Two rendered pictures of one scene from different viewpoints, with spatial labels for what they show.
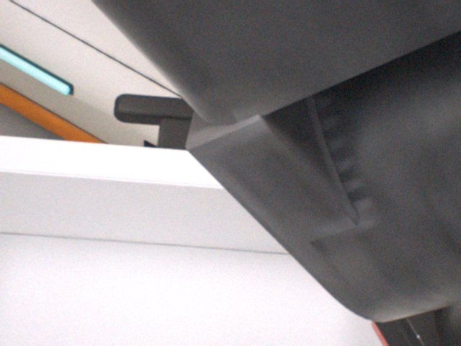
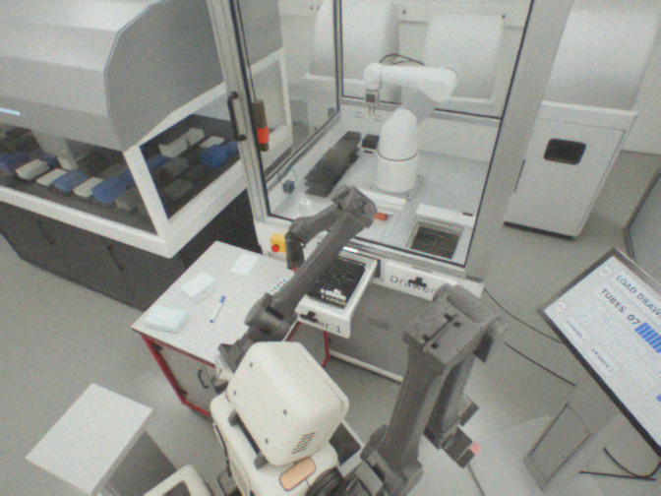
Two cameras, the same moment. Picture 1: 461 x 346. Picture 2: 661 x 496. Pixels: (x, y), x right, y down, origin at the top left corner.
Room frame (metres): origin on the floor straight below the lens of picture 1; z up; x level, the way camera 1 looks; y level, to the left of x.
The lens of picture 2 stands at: (0.95, 0.57, 2.08)
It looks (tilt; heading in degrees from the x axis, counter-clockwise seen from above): 42 degrees down; 210
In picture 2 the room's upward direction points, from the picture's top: 3 degrees counter-clockwise
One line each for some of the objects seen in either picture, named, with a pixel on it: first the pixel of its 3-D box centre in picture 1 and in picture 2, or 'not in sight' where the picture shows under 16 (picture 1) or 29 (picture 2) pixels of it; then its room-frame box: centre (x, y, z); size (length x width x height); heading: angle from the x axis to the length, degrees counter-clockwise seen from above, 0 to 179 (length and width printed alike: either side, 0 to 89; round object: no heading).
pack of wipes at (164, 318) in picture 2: not in sight; (166, 318); (0.38, -0.56, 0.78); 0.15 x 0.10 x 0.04; 103
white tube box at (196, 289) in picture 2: not in sight; (199, 287); (0.19, -0.55, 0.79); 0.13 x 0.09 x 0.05; 168
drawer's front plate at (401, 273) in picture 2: not in sight; (419, 281); (-0.17, 0.32, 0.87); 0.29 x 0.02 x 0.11; 93
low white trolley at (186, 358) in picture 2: not in sight; (249, 349); (0.16, -0.39, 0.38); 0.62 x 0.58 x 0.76; 93
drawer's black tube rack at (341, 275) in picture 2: not in sight; (335, 280); (-0.04, 0.01, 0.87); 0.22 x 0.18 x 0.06; 3
